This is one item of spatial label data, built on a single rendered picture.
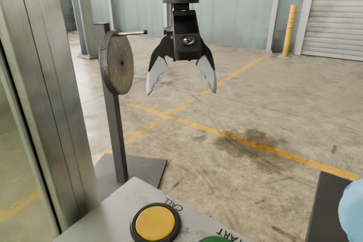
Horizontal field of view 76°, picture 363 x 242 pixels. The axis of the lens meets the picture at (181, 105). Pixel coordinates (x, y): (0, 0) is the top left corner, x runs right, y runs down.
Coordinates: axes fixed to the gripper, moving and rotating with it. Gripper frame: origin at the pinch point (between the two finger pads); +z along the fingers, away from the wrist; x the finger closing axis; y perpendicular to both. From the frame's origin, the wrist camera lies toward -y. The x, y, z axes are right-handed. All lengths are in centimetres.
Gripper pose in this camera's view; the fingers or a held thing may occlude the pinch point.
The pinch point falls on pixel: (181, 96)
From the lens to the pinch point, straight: 51.0
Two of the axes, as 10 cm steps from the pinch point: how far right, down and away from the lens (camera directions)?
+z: 0.0, 9.1, 4.2
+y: -0.8, -4.2, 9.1
